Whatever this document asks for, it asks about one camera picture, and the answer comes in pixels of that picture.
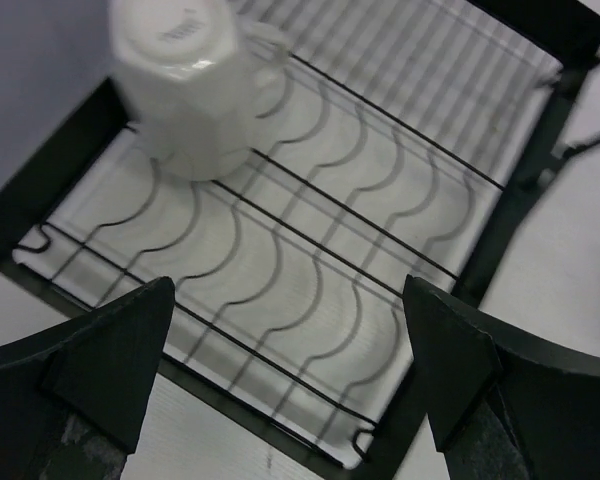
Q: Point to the black wire dish rack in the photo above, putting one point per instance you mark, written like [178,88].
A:
[388,147]

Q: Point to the white hexagonal cup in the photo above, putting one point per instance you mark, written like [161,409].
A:
[191,73]

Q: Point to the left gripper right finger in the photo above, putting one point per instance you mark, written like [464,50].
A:
[502,403]

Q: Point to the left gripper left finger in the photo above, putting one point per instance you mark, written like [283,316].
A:
[73,397]

